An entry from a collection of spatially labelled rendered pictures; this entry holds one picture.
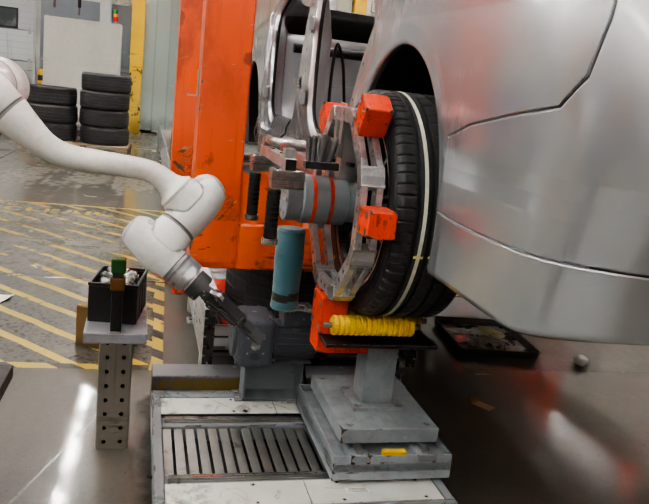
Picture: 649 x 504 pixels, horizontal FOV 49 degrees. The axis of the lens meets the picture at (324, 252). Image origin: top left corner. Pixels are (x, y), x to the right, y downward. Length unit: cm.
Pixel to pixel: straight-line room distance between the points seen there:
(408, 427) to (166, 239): 90
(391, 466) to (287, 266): 66
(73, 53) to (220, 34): 1065
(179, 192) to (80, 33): 1125
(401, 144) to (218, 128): 80
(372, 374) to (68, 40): 1128
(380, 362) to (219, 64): 109
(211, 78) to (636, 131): 152
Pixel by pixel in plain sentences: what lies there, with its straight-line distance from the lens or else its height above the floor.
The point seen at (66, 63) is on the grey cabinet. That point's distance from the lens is 1306.
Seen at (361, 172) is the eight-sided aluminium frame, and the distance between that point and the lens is 184.
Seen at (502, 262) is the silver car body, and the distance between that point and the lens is 146.
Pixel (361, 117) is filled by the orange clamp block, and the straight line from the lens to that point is 189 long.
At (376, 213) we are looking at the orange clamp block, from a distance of 176.
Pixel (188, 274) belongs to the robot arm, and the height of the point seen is 68.
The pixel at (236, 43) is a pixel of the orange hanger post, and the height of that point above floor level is 128.
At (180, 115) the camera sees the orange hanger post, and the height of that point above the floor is 94.
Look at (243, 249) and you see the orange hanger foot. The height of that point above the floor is 59.
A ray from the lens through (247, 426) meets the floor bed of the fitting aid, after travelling 245.
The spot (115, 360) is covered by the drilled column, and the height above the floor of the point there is 29.
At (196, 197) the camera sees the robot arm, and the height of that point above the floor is 86.
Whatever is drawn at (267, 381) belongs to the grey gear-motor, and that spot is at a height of 12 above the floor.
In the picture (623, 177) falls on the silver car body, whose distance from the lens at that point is 129.
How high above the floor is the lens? 115
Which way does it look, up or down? 12 degrees down
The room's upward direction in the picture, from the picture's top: 6 degrees clockwise
